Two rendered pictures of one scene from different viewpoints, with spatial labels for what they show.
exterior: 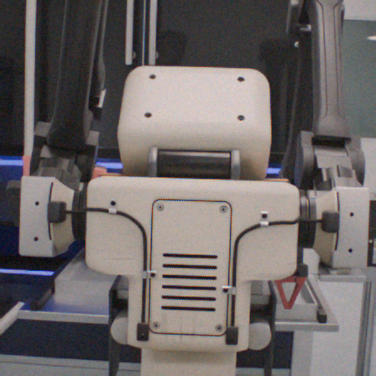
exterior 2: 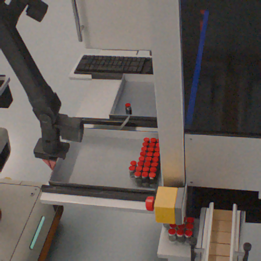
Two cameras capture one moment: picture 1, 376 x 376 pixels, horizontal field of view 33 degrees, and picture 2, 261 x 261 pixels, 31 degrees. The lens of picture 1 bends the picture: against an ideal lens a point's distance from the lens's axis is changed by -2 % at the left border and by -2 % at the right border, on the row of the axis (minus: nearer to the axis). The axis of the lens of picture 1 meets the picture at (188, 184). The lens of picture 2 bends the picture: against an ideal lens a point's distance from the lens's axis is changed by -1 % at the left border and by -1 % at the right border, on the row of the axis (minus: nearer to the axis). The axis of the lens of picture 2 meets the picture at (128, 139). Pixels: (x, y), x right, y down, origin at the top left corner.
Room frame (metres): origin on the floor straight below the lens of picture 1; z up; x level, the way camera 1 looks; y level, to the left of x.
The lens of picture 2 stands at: (1.84, -1.23, 1.97)
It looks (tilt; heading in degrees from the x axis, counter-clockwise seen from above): 42 degrees down; 105
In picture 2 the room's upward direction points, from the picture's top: 8 degrees counter-clockwise
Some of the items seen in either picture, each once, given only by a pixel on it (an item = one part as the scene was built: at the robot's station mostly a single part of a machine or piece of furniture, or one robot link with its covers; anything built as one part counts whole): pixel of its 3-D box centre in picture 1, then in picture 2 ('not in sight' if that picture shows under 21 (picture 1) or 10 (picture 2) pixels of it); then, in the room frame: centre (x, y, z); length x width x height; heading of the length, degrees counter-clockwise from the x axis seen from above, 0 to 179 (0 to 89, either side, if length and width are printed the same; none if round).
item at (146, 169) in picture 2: not in sight; (149, 161); (1.63, -0.17, 0.90); 0.18 x 0.02 x 0.05; 88
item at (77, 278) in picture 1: (118, 270); (161, 98); (1.62, 0.18, 0.90); 0.34 x 0.26 x 0.04; 178
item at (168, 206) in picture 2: not in sight; (169, 205); (1.72, -0.42, 1.00); 0.08 x 0.07 x 0.07; 178
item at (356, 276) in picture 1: (338, 272); (184, 239); (1.76, -0.44, 0.87); 0.14 x 0.13 x 0.02; 178
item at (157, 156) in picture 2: not in sight; (156, 161); (1.65, -0.17, 0.90); 0.18 x 0.02 x 0.05; 88
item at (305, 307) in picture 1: (253, 288); (109, 159); (1.49, -0.16, 0.90); 0.34 x 0.26 x 0.04; 178
